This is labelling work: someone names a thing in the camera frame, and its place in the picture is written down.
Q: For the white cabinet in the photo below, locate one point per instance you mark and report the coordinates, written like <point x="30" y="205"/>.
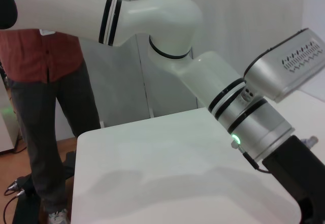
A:
<point x="7" y="122"/>

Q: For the black floor base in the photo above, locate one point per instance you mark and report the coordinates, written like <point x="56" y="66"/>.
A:
<point x="25" y="208"/>

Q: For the grey sneaker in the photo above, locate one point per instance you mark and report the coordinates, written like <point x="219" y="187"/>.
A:
<point x="59" y="216"/>

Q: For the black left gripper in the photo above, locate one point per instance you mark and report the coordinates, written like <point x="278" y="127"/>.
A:
<point x="302" y="173"/>

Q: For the person in red shirt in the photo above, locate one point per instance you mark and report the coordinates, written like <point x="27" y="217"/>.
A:
<point x="43" y="94"/>

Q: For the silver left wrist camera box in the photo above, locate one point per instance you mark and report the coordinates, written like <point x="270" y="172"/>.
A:
<point x="287" y="69"/>

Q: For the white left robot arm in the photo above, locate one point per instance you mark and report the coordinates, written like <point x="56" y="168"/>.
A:
<point x="165" y="26"/>

